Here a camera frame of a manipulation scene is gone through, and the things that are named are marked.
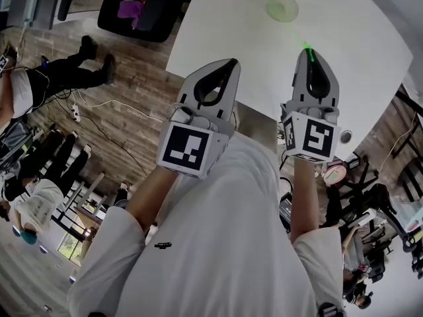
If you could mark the clear green cup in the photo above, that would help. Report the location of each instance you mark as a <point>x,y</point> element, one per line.
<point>283,8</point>

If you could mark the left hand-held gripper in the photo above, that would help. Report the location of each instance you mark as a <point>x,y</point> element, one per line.
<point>185,145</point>

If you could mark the black box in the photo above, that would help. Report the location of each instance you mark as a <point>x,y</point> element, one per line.
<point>285,210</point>

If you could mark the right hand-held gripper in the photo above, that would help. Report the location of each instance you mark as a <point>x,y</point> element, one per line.
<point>319,137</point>

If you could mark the grey round table grommet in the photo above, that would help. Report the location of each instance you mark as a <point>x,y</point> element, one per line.
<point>346,136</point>

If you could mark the person's white shirt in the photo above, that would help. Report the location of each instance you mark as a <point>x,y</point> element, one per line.
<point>215,236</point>

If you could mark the white wall device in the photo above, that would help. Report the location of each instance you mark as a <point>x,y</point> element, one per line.
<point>30,8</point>

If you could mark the person's right forearm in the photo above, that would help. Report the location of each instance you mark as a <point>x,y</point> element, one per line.
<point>304,197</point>

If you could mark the purple cloth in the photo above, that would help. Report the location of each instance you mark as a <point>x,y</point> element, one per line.
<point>129,11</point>

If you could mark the white power strip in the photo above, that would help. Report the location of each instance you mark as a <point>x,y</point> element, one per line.
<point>76,111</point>

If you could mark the pink round object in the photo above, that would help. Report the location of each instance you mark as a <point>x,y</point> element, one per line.
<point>335,174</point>

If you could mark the black office chair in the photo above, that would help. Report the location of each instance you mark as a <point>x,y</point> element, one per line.
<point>367,200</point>

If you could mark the person's left forearm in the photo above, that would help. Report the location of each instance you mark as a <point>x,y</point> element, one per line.
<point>150,197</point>

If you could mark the green star stick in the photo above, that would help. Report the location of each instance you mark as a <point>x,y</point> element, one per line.
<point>310,53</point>

